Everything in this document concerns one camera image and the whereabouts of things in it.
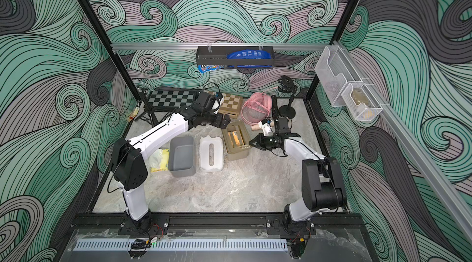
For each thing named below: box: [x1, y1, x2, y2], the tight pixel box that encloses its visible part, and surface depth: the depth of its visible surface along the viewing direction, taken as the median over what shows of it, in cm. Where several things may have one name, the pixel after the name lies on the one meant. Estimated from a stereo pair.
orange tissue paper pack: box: [227, 131, 244, 148], surface depth 96 cm
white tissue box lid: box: [199, 135, 224, 172], surface depth 95 cm
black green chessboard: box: [148, 89, 197, 108], surface depth 120 cm
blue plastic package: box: [226, 49, 272, 60], surface depth 94 cm
